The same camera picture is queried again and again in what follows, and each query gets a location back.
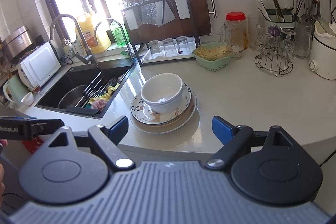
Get yellow oil bottle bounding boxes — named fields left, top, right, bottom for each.
left=75, top=12, right=112, bottom=54

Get red-lidded plastic jar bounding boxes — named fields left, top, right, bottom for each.
left=226, top=12, right=248, bottom=50

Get slim steel faucet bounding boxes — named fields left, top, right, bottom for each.
left=94, top=18, right=135, bottom=59

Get embossed steel board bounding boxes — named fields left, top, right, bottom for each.
left=140, top=0, right=163, bottom=28

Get small white bowl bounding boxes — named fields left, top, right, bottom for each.
left=21, top=91, right=34, bottom=106

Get red packet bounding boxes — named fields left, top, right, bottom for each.
left=21, top=139, right=44, bottom=153

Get pale green jug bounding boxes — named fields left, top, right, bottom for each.
left=3, top=74, right=29, bottom=109

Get floral dark-rimmed plate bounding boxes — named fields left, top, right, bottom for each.
left=130, top=82, right=197, bottom=125

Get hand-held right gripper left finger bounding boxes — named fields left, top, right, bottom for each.
left=39, top=115, right=136, bottom=172

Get textured glass pitcher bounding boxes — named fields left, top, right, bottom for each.
left=294, top=20, right=313, bottom=60

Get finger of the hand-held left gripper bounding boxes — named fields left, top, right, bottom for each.
left=0, top=116, right=65, bottom=141

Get brown cutting board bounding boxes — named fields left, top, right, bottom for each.
left=136, top=0, right=213, bottom=42

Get white rack holder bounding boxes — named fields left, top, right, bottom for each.
left=124, top=7, right=139, bottom=30
left=175, top=0, right=190, bottom=20

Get white electric cooking pot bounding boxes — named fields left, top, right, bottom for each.
left=309, top=21, right=336, bottom=80

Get textured glass mug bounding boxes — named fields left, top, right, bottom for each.
left=220, top=20, right=247, bottom=61

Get purple-bottomed glass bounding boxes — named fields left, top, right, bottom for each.
left=267, top=25, right=282, bottom=51

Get black power cable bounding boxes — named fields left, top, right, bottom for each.
left=328, top=0, right=336, bottom=20

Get black kitchen sink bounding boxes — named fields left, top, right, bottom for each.
left=35, top=60, right=137, bottom=119

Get black sink drying rods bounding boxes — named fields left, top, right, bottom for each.
left=81, top=72, right=116, bottom=106

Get cut-glass goblet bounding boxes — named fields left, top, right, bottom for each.
left=280, top=29, right=295, bottom=59

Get person's left hand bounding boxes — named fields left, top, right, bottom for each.
left=0, top=140, right=6, bottom=195

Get pile of pale thin sticks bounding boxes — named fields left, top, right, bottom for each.
left=196, top=45, right=231, bottom=60

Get steel rice cooker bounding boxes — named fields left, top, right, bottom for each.
left=0, top=25, right=36, bottom=63

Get green utensil holder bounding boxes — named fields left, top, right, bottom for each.
left=264, top=9, right=297, bottom=30

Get wire cup rack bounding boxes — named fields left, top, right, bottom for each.
left=254, top=52, right=294, bottom=75

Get upturned drinking glass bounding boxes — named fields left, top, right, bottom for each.
left=162, top=38, right=176, bottom=56
left=148, top=40, right=162, bottom=59
left=176, top=36, right=192, bottom=55

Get black dish rack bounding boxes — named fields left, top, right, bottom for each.
left=121, top=0, right=201, bottom=64

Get clear glass cup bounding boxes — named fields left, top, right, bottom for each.
left=256, top=31, right=273, bottom=56

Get steel pot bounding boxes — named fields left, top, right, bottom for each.
left=58, top=85, right=90, bottom=109

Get black chopsticks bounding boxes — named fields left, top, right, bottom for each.
left=293, top=0, right=303, bottom=21

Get tall clear glass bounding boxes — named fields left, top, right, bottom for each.
left=247, top=14, right=263, bottom=50

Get green plastic basket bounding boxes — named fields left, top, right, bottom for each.
left=192, top=42, right=234, bottom=72

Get white countertop appliance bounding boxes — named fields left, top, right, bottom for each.
left=17, top=41, right=62, bottom=88

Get yellow cloth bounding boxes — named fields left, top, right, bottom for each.
left=89, top=84, right=120, bottom=105

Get brown wooden utensils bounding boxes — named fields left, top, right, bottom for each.
left=271, top=0, right=285, bottom=22

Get tall steel faucet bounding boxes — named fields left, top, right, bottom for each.
left=50, top=13, right=100, bottom=67

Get green detergent bottle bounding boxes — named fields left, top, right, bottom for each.
left=110, top=21, right=130, bottom=46

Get large white plate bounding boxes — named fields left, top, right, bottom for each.
left=130, top=98, right=198, bottom=135

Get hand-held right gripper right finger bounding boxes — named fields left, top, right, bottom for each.
left=205, top=115, right=303, bottom=170

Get steel bar handle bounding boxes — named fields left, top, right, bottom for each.
left=205, top=0, right=217, bottom=18

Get pink cloth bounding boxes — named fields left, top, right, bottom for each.
left=91, top=101, right=108, bottom=110

